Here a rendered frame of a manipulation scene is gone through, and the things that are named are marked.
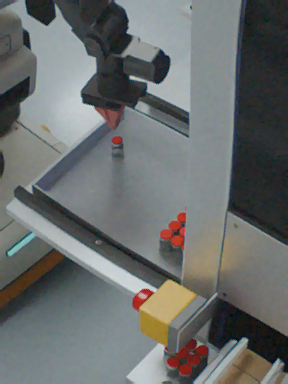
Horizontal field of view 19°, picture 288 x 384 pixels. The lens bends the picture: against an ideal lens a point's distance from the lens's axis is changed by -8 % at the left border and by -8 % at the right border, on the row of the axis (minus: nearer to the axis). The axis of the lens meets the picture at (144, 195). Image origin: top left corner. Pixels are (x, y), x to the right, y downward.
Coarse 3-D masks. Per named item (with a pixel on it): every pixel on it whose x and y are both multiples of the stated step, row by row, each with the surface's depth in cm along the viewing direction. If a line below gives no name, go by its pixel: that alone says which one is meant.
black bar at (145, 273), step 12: (24, 192) 159; (36, 204) 157; (48, 216) 156; (60, 216) 156; (72, 228) 154; (84, 228) 154; (84, 240) 153; (96, 240) 152; (108, 252) 151; (120, 252) 151; (120, 264) 150; (132, 264) 149; (144, 276) 148; (156, 276) 147
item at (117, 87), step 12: (96, 72) 149; (120, 72) 149; (96, 84) 153; (108, 84) 149; (120, 84) 149; (132, 84) 153; (144, 84) 153; (96, 96) 151; (108, 96) 151; (120, 96) 151; (132, 96) 151; (132, 108) 150
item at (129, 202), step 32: (96, 128) 168; (128, 128) 173; (160, 128) 169; (64, 160) 164; (96, 160) 167; (128, 160) 167; (160, 160) 167; (32, 192) 160; (64, 192) 162; (96, 192) 162; (128, 192) 162; (160, 192) 162; (96, 224) 157; (128, 224) 157; (160, 224) 157; (160, 256) 152
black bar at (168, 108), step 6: (144, 96) 177; (150, 96) 177; (156, 96) 176; (144, 102) 178; (150, 102) 176; (156, 102) 175; (162, 102) 175; (168, 102) 175; (156, 108) 176; (162, 108) 175; (168, 108) 174; (174, 108) 174; (180, 108) 174; (168, 114) 175; (174, 114) 174; (180, 114) 173; (186, 114) 173; (180, 120) 174; (186, 120) 173
